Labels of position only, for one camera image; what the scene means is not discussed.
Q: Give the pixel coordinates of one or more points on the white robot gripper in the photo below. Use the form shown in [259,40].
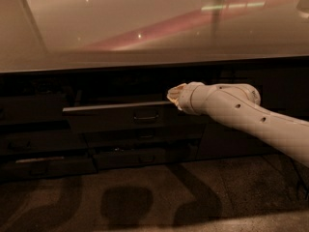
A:
[184,98]

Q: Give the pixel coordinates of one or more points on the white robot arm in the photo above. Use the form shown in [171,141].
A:
[238,106]

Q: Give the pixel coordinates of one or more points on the dark cabinet door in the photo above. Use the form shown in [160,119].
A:
[283,90]

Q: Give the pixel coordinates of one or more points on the dark drawer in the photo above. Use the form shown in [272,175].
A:
[148,156]
[45,168]
[122,116]
[40,141]
[116,138]
[32,109]

